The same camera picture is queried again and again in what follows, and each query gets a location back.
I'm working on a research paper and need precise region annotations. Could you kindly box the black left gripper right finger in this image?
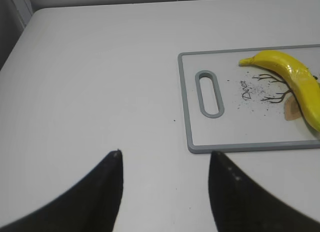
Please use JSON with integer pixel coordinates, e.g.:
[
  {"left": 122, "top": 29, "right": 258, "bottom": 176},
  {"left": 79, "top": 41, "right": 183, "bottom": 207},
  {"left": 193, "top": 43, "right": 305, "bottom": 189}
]
[{"left": 208, "top": 152, "right": 320, "bottom": 231}]

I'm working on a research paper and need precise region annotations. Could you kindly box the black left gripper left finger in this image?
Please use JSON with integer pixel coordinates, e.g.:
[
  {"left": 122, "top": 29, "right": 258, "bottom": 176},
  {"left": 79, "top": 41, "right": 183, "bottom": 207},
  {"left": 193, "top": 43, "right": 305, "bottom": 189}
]
[{"left": 1, "top": 150, "right": 124, "bottom": 231}]

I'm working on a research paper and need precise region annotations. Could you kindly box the yellow plastic banana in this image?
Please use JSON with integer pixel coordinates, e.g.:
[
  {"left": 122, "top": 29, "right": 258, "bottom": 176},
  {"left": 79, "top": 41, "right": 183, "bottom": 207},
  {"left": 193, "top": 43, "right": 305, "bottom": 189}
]
[{"left": 238, "top": 50, "right": 320, "bottom": 131}]

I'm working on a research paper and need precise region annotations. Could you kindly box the white grey-rimmed cutting board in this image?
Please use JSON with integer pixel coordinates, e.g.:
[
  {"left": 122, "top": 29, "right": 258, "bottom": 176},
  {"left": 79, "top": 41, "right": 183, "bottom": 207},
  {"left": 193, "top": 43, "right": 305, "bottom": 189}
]
[{"left": 177, "top": 48, "right": 320, "bottom": 154}]

